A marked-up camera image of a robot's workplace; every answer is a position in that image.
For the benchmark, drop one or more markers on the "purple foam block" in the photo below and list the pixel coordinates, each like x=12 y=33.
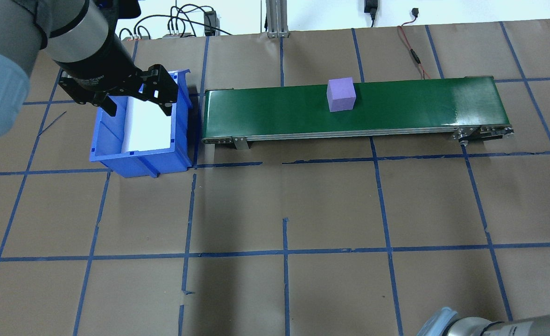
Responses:
x=340 y=95

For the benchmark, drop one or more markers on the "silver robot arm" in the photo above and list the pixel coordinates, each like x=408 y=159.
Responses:
x=4 y=46
x=513 y=327

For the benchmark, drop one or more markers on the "blue plastic storage bin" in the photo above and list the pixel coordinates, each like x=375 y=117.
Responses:
x=111 y=144

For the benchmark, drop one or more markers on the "white foam sheet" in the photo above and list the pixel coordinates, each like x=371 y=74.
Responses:
x=149 y=133

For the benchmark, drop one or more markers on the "black power brick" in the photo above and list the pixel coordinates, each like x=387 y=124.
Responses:
x=210 y=23

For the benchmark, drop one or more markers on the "green conveyor belt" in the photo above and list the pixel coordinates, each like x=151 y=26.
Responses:
x=419 y=102

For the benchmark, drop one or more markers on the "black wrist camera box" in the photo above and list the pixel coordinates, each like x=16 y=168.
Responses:
x=121 y=7

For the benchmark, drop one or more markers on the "aluminium profile post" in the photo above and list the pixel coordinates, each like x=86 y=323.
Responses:
x=277 y=18

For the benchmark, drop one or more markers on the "black wall adapter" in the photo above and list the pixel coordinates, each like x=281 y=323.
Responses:
x=371 y=5

